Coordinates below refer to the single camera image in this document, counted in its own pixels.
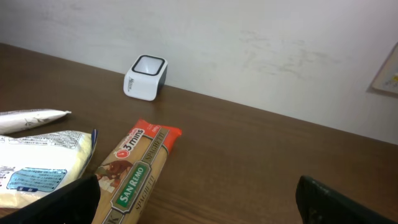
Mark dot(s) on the orange spaghetti packet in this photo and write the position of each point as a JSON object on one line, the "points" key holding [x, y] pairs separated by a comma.
{"points": [[129, 173]]}

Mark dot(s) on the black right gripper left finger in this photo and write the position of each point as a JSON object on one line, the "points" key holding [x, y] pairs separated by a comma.
{"points": [[74, 203]]}

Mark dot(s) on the cream yellow snack bag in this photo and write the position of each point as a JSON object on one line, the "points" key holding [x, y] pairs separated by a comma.
{"points": [[34, 166]]}

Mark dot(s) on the white barcode scanner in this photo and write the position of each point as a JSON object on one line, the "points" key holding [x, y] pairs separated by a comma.
{"points": [[145, 78]]}

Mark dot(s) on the paper sheet on wall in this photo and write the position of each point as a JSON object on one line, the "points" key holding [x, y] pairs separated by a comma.
{"points": [[385, 81]]}

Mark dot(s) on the white cream tube gold cap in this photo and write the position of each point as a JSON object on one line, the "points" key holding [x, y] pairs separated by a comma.
{"points": [[15, 121]]}

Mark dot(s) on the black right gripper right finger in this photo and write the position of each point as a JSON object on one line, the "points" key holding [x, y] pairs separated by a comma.
{"points": [[317, 203]]}

